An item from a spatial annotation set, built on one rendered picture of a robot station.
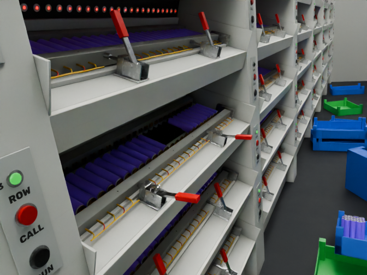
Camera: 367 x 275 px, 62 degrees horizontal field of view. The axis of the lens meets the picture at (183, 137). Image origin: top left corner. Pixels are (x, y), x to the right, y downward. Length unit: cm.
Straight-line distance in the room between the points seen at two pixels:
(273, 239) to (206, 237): 60
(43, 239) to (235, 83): 65
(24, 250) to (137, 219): 19
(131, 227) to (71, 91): 20
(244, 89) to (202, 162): 30
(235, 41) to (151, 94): 43
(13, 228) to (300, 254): 105
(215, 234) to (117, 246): 35
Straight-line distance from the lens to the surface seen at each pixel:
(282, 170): 145
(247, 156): 89
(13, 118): 28
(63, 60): 40
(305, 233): 133
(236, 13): 82
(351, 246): 107
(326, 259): 122
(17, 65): 29
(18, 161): 28
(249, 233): 102
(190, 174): 56
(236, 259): 95
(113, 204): 45
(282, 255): 122
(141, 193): 48
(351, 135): 208
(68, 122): 32
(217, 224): 75
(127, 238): 43
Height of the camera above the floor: 77
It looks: 18 degrees down
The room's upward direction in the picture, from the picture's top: 7 degrees counter-clockwise
